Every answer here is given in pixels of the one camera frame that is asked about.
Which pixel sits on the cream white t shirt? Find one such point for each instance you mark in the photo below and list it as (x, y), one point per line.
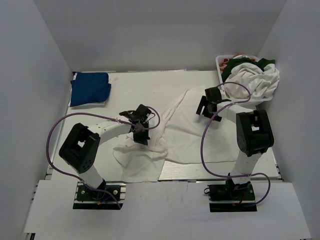
(248, 79)

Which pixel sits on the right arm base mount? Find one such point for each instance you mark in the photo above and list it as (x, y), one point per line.
(221, 200)

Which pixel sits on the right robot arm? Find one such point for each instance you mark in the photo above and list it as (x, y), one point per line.
(254, 134)

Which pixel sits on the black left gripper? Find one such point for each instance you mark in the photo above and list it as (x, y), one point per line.
(142, 139)

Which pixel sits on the pink garment in basket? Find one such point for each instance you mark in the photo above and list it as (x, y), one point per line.
(223, 62)

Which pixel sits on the folded blue t shirt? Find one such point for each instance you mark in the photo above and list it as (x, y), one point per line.
(89, 88)

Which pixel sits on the white plastic laundry basket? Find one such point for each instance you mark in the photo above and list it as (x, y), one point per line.
(255, 101)

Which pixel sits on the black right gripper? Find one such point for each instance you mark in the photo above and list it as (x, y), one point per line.
(202, 104)

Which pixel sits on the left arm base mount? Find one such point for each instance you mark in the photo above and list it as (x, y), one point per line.
(86, 199)

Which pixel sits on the dark green t shirt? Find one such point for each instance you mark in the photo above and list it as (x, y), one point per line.
(232, 63)

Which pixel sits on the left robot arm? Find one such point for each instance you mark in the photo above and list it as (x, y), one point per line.
(80, 147)

